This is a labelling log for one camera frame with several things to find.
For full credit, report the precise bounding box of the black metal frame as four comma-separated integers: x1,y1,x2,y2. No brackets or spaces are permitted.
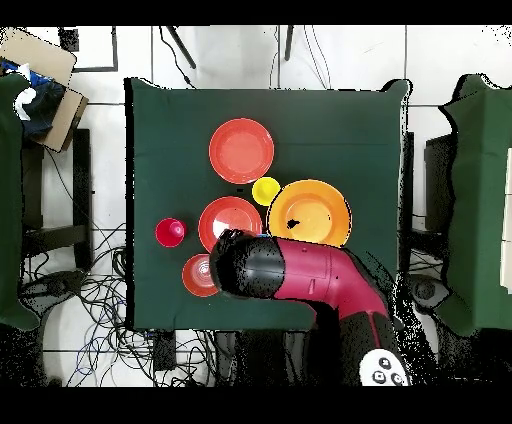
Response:
58,25,120,74

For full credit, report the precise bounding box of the blue and white cloth bundle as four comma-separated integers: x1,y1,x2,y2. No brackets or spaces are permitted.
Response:
0,59,67,139

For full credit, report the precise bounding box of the cardboard box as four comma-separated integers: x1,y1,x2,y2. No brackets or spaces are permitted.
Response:
0,27,90,154

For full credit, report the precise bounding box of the green cloth side table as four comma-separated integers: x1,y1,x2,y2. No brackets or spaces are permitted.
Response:
437,73,512,336
0,73,41,332

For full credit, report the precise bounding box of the black power strip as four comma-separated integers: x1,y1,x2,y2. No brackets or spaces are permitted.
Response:
152,330,178,372

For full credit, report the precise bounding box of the dark green tablecloth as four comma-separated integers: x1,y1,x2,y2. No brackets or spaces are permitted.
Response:
123,76,413,335

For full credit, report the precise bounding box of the black chair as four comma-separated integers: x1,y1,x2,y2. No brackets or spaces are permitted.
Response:
423,133,457,233

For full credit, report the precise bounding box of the tangle of floor cables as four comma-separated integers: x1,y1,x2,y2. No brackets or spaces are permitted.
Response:
23,221,219,388

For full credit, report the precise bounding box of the red cup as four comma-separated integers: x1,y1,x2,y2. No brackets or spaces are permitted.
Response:
154,217,188,249

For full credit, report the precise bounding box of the wide red-orange bowl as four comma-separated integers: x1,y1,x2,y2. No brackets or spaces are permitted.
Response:
208,117,276,186
197,195,264,254

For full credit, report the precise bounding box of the yellow cup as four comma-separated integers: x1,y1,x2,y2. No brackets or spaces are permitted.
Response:
251,176,282,208

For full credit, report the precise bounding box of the small red-orange bowl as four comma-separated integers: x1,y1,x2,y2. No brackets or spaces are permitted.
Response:
181,253,221,298

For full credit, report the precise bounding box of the black floor cable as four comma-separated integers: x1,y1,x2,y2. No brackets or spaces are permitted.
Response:
158,25,196,89

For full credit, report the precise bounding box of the large orange bowl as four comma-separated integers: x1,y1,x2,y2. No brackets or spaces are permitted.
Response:
266,178,353,248

